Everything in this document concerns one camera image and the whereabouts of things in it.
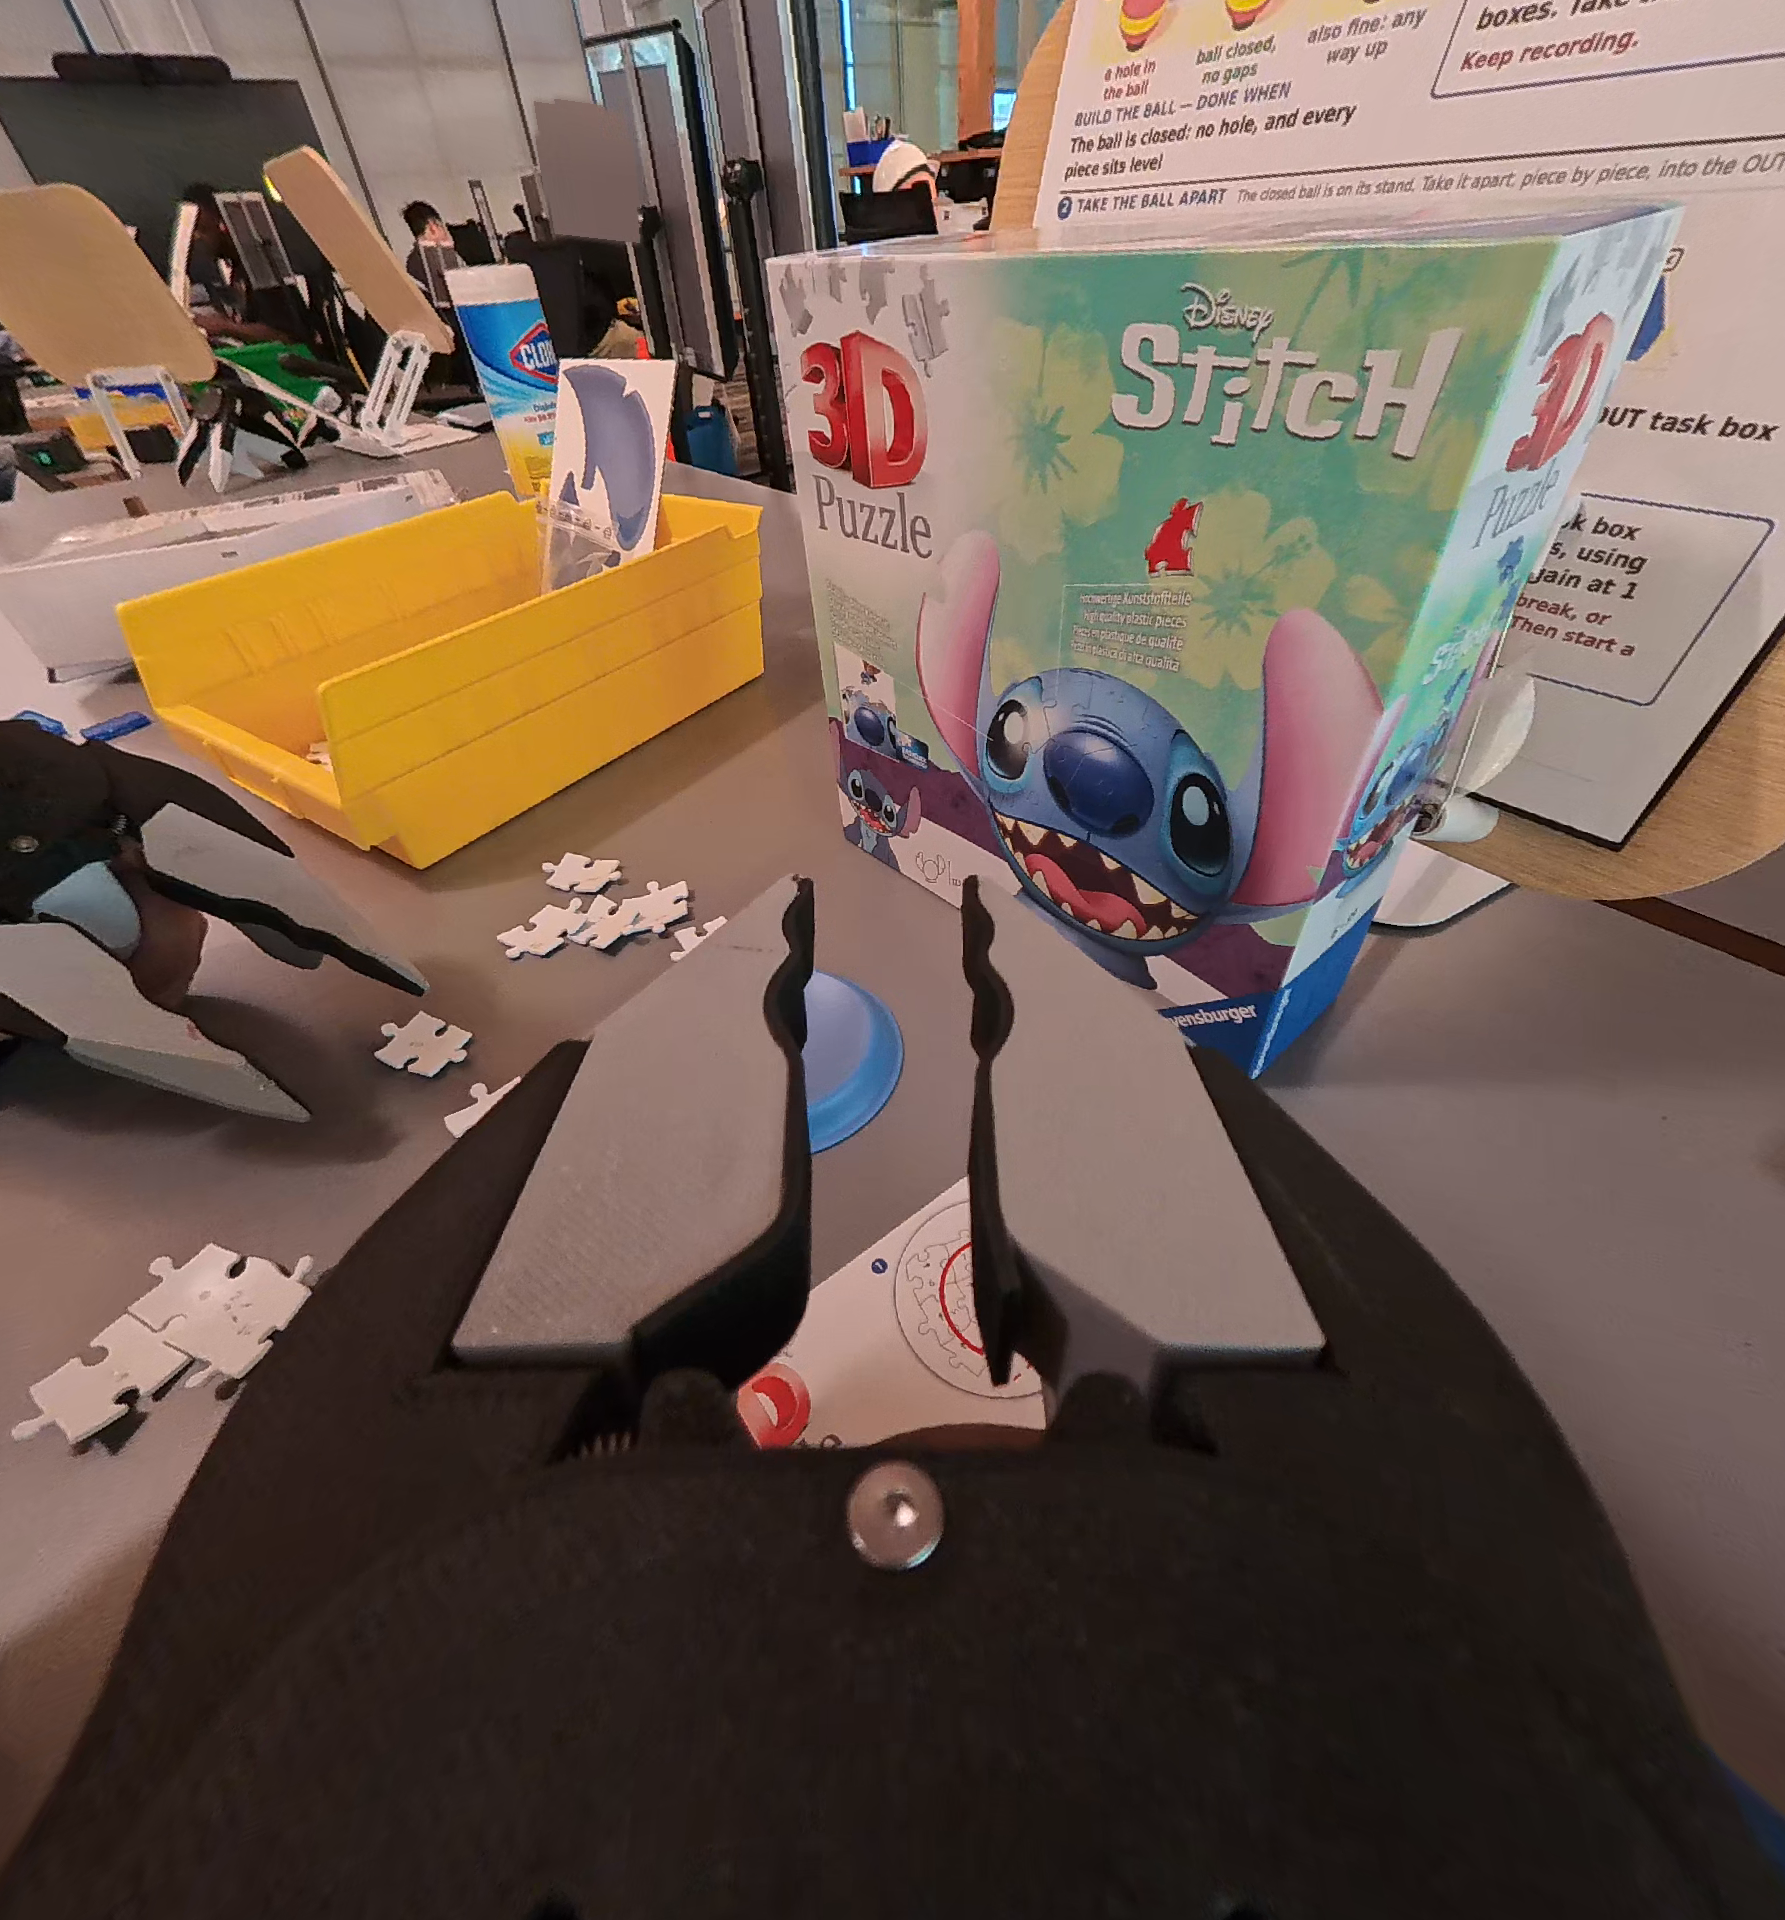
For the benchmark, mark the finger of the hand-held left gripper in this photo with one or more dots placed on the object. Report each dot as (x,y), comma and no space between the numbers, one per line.
(278,901)
(97,998)

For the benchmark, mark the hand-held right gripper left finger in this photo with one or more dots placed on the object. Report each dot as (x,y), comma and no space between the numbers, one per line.
(639,1184)

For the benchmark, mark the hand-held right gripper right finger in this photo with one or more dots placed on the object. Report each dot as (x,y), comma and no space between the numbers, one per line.
(1149,1201)

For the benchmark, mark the white jigsaw piece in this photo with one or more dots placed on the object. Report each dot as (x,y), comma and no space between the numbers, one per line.
(476,1110)
(420,1043)

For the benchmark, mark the blue round puzzle stand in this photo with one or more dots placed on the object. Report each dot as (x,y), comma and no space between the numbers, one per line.
(850,1065)

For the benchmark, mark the scattered white puzzle pieces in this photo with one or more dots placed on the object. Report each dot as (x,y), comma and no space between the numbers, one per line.
(598,916)

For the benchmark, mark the colourful puzzle box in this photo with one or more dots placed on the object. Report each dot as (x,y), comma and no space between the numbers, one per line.
(1207,601)

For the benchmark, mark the printed instruction leaflet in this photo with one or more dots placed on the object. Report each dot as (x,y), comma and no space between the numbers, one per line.
(893,1321)

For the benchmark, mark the white flat box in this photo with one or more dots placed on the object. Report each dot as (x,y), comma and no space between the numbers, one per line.
(112,569)

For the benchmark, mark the yellow plastic bin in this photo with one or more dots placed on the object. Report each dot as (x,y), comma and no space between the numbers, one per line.
(534,706)

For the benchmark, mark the joined white jigsaw section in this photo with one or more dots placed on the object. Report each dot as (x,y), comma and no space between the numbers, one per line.
(187,1321)

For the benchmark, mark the clear acrylic stand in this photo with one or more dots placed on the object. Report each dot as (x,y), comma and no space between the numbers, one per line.
(134,419)
(400,391)

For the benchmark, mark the white board holder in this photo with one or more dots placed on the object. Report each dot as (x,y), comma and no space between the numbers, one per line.
(1446,884)

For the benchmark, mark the black tool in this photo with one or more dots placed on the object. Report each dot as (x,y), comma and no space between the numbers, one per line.
(240,428)

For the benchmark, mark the clear bag of blue parts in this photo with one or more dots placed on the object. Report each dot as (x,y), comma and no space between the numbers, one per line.
(608,451)

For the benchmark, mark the pale wooden board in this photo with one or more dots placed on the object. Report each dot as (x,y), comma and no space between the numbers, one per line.
(352,242)
(67,278)

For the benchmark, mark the wipes canister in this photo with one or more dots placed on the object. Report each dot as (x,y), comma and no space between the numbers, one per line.
(510,374)

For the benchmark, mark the blue container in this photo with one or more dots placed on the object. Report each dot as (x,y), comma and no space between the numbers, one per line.
(704,439)

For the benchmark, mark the dark room divider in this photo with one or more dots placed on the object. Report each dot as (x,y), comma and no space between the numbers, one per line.
(713,180)

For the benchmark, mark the wooden board with instruction sheet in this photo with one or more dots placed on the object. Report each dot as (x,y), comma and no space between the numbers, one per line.
(1702,451)

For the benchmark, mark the dark wall screen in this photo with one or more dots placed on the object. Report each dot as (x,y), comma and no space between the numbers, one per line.
(128,136)

